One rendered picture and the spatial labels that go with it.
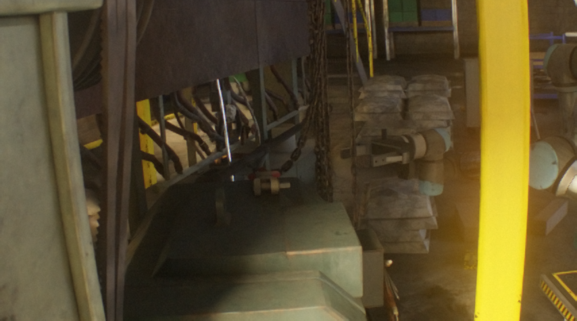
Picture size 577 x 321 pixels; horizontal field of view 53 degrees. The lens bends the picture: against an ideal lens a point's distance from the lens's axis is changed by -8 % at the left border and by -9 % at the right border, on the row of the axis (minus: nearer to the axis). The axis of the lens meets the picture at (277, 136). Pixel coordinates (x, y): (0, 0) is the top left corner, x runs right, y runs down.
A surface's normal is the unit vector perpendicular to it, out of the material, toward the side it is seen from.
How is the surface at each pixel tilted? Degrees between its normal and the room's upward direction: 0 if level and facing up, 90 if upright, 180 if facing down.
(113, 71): 96
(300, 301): 0
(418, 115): 63
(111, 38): 92
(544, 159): 89
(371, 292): 90
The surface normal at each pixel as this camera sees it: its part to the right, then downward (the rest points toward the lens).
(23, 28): 0.95, 0.00
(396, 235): -0.29, -0.22
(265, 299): -0.06, -0.98
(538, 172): -0.81, 0.09
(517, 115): -0.31, 0.19
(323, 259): 0.03, 0.18
